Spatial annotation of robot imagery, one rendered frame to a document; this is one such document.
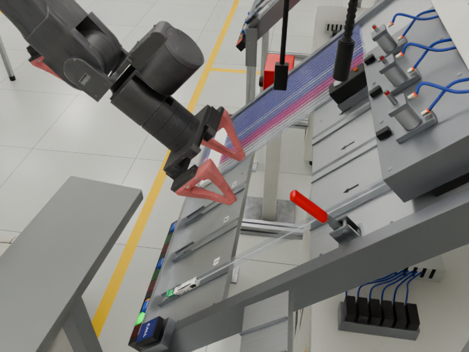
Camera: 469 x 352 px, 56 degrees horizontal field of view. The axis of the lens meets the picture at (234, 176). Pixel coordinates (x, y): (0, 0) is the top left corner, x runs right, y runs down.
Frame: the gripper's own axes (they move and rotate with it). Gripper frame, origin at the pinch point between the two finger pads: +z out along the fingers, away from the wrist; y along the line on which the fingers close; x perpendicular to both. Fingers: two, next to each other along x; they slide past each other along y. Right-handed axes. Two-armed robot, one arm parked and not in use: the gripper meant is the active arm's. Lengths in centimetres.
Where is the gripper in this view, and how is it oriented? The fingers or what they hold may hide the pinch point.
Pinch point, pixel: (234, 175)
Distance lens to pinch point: 62.7
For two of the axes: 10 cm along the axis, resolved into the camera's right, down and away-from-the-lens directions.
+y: 1.5, -6.4, 7.6
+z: 7.2, 5.9, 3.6
